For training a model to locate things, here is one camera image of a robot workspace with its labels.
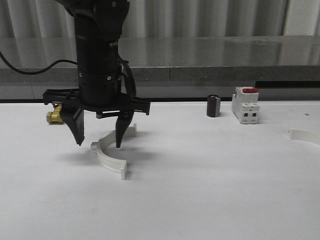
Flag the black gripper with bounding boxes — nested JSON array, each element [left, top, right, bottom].
[[43, 68, 151, 148]]

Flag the white half pipe clamp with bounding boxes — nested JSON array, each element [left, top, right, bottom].
[[287, 127, 320, 145], [90, 130, 131, 180]]

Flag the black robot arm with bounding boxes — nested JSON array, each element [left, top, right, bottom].
[[43, 0, 151, 147]]

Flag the brass valve red handwheel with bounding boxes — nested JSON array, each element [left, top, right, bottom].
[[46, 103, 64, 124]]

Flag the grey stone counter ledge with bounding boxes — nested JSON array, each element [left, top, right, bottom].
[[0, 36, 320, 102]]

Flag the grey pleated curtain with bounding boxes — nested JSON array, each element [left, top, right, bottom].
[[0, 0, 320, 38]]

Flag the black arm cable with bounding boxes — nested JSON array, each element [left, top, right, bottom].
[[0, 51, 79, 75]]

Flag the white circuit breaker red switch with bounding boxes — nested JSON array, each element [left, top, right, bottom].
[[231, 86, 260, 124]]

